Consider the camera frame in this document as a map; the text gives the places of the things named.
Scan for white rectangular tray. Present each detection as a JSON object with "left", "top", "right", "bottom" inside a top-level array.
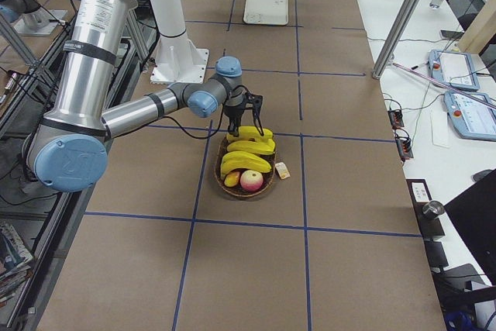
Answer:
[{"left": 243, "top": 0, "right": 289, "bottom": 26}]

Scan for small paper tag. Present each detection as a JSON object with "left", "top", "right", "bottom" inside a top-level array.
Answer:
[{"left": 274, "top": 161, "right": 291, "bottom": 180}]

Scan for pink white apple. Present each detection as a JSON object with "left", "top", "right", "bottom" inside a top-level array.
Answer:
[{"left": 239, "top": 170, "right": 264, "bottom": 192}]

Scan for woven brown basket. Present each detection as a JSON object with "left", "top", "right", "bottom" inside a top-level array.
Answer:
[{"left": 214, "top": 129, "right": 277, "bottom": 199}]

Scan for yellow banana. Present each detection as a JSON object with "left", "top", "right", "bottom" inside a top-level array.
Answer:
[
  {"left": 221, "top": 151, "right": 268, "bottom": 164},
  {"left": 226, "top": 126, "right": 273, "bottom": 143},
  {"left": 227, "top": 140, "right": 275, "bottom": 155},
  {"left": 219, "top": 160, "right": 264, "bottom": 180}
]

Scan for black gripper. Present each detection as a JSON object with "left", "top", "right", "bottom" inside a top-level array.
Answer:
[{"left": 224, "top": 89, "right": 273, "bottom": 138}]

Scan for aluminium frame post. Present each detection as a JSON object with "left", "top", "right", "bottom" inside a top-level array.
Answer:
[{"left": 372, "top": 0, "right": 419, "bottom": 79}]

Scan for steel cup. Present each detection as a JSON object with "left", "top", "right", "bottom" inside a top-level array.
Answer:
[{"left": 422, "top": 200, "right": 445, "bottom": 221}]

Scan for yellow orange mango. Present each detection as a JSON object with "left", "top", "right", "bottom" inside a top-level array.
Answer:
[{"left": 223, "top": 170, "right": 242, "bottom": 188}]

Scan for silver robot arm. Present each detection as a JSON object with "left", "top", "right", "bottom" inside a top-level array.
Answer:
[{"left": 26, "top": 0, "right": 263, "bottom": 192}]

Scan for metal rod green tip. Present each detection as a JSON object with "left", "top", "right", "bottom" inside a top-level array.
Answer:
[{"left": 390, "top": 62, "right": 496, "bottom": 110}]

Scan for far blue teach pendant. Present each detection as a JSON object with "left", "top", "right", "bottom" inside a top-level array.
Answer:
[{"left": 428, "top": 50, "right": 480, "bottom": 91}]

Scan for near blue teach pendant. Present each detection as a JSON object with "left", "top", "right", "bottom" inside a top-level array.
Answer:
[{"left": 443, "top": 91, "right": 495, "bottom": 142}]

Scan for blue teach pendant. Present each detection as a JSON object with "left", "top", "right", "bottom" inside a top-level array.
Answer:
[
  {"left": 443, "top": 91, "right": 495, "bottom": 142},
  {"left": 428, "top": 50, "right": 480, "bottom": 91}
]

